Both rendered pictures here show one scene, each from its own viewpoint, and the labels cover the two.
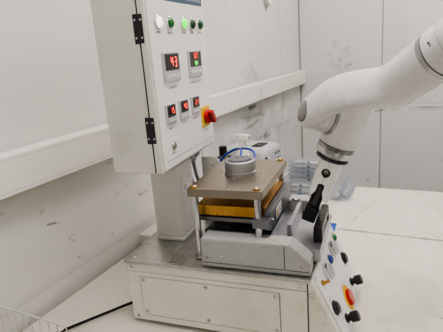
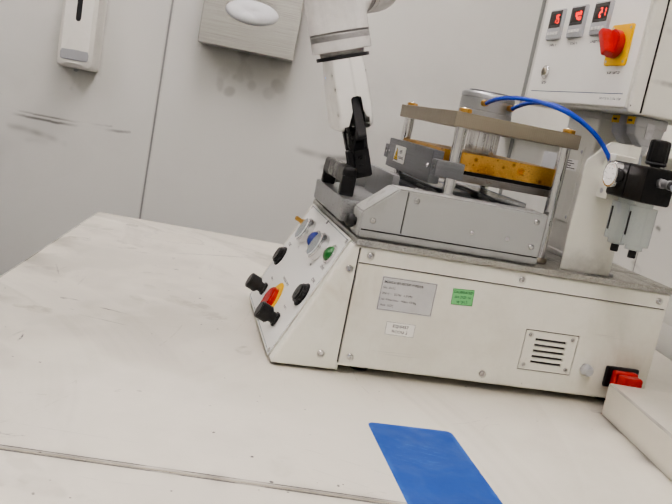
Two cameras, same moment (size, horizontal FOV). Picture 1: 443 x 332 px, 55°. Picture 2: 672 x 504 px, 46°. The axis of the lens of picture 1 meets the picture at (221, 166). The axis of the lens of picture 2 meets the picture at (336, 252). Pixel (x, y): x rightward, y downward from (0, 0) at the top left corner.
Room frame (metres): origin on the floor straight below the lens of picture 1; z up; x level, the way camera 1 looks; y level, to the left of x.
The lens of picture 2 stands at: (1.94, -0.86, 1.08)
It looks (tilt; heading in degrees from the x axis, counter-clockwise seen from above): 10 degrees down; 146
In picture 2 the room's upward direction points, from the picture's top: 11 degrees clockwise
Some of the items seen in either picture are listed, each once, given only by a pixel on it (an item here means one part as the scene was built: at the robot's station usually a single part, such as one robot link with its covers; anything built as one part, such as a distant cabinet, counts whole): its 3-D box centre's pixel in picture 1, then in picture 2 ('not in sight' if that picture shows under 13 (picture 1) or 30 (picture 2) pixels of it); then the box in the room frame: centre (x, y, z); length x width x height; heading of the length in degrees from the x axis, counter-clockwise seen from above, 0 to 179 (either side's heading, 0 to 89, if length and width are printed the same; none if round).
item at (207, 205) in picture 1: (242, 188); (478, 148); (1.04, -0.05, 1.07); 0.22 x 0.17 x 0.10; 159
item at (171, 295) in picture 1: (251, 267); (442, 298); (1.05, -0.06, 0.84); 0.53 x 0.37 x 0.17; 69
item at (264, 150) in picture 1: (252, 161); not in sight; (2.00, -0.15, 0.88); 0.25 x 0.20 x 0.17; 57
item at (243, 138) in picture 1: (243, 161); not in sight; (1.86, -0.10, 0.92); 0.09 x 0.08 x 0.25; 53
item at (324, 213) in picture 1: (321, 222); (338, 175); (0.96, -0.23, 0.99); 0.15 x 0.02 x 0.04; 159
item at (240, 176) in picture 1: (232, 180); (504, 140); (1.06, -0.02, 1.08); 0.31 x 0.24 x 0.13; 159
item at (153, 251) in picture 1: (233, 238); (477, 242); (1.05, -0.02, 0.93); 0.46 x 0.35 x 0.01; 69
